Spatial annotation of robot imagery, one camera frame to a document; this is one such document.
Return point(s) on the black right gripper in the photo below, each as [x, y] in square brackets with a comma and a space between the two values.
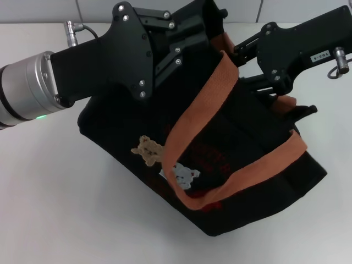
[288, 49]

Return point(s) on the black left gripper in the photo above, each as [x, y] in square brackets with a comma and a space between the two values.
[110, 63]

